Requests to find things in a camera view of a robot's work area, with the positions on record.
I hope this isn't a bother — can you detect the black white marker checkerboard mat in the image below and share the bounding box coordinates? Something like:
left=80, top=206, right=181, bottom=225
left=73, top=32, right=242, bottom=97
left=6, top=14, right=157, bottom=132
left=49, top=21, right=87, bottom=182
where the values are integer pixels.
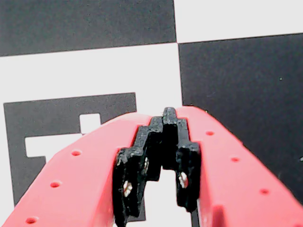
left=0, top=0, right=303, bottom=227

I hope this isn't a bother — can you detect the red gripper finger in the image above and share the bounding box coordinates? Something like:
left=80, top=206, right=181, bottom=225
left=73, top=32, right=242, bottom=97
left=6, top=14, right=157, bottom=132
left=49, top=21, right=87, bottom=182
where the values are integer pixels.
left=162, top=106, right=303, bottom=227
left=0, top=113, right=164, bottom=227

